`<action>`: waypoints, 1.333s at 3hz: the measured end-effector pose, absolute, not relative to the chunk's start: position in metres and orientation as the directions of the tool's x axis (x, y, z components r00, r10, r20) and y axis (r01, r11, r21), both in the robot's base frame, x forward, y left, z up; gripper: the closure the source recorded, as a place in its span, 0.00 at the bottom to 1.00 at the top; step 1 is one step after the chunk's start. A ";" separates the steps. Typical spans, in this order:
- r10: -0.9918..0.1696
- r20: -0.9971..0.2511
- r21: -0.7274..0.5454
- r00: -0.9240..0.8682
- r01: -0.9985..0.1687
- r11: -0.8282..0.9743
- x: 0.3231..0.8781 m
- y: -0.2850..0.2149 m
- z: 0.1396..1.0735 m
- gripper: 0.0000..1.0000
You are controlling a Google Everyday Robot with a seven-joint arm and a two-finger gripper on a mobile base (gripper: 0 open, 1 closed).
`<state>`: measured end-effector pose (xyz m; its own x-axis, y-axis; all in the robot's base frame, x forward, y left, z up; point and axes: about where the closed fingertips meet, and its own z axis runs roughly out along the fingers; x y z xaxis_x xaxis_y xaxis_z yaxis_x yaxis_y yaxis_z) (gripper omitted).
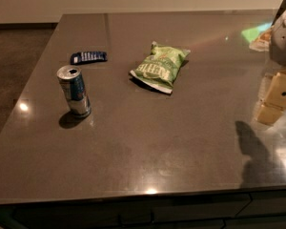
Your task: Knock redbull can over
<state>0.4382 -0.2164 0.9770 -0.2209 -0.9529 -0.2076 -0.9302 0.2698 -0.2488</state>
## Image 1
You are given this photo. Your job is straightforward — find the green chip bag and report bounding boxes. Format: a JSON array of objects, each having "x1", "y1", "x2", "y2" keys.
[{"x1": 130, "y1": 41, "x2": 191, "y2": 94}]

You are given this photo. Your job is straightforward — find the blue snack wrapper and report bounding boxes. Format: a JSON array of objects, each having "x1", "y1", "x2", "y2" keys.
[{"x1": 70, "y1": 51, "x2": 108, "y2": 65}]

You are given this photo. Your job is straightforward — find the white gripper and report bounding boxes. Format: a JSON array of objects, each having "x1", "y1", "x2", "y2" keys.
[{"x1": 255, "y1": 0, "x2": 286, "y2": 126}]

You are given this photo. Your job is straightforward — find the dark cabinet drawers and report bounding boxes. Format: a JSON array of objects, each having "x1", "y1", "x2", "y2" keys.
[{"x1": 0, "y1": 191, "x2": 286, "y2": 229}]

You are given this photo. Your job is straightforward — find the redbull can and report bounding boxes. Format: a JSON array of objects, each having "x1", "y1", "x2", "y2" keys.
[{"x1": 56, "y1": 65, "x2": 92, "y2": 118}]

